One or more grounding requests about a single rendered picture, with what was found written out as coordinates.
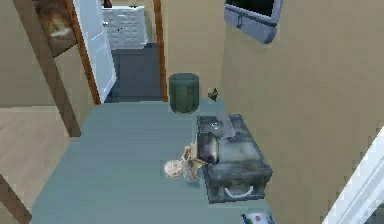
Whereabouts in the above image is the dark grey chest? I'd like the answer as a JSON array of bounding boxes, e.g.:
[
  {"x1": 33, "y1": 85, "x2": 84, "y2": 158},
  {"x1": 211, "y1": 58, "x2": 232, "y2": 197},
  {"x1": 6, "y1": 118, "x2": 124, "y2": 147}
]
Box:
[{"x1": 195, "y1": 113, "x2": 274, "y2": 205}]

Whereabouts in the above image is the dark grey pillow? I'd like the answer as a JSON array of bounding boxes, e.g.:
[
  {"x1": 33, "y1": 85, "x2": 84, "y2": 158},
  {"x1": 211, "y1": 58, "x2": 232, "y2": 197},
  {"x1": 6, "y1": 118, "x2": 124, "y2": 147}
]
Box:
[{"x1": 198, "y1": 131, "x2": 220, "y2": 165}]

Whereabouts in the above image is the white dark-edged box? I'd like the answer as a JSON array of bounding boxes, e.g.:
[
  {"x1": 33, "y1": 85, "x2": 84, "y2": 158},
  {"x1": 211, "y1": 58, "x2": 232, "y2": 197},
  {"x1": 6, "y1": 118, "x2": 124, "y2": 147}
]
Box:
[{"x1": 241, "y1": 212, "x2": 276, "y2": 224}]

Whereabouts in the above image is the white panelled room door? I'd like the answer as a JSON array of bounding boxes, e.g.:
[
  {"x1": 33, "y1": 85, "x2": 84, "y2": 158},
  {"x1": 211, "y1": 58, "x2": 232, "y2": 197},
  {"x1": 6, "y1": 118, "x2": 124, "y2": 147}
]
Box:
[{"x1": 321, "y1": 125, "x2": 384, "y2": 224}]

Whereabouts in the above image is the beige plush toy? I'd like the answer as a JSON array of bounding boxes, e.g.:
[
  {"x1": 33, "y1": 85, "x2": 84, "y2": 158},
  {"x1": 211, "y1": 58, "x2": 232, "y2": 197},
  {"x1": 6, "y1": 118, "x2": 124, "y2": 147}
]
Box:
[{"x1": 163, "y1": 142, "x2": 208, "y2": 183}]

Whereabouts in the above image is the grey cloth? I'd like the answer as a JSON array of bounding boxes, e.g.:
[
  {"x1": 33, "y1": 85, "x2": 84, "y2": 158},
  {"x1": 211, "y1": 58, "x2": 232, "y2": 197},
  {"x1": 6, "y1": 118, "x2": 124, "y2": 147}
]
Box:
[{"x1": 215, "y1": 111, "x2": 237, "y2": 138}]

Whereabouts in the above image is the white tiled cabinet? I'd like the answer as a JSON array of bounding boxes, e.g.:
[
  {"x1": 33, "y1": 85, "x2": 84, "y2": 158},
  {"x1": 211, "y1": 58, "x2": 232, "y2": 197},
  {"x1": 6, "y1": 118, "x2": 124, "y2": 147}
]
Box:
[{"x1": 101, "y1": 5, "x2": 149, "y2": 51}]

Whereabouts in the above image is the dark green round bin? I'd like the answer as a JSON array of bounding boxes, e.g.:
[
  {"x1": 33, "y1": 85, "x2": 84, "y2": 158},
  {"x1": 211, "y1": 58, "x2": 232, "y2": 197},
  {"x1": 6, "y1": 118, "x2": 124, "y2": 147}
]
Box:
[{"x1": 168, "y1": 72, "x2": 201, "y2": 114}]

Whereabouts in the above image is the brown framed picture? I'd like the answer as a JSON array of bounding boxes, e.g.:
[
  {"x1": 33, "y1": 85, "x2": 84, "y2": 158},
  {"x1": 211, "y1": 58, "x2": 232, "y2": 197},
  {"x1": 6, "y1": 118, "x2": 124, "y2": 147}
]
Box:
[{"x1": 32, "y1": 0, "x2": 78, "y2": 58}]

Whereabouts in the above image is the small brown object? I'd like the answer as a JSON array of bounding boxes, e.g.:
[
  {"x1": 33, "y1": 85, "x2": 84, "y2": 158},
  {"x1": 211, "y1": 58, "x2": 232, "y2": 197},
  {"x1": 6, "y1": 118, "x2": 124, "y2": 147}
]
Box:
[{"x1": 207, "y1": 87, "x2": 219, "y2": 102}]

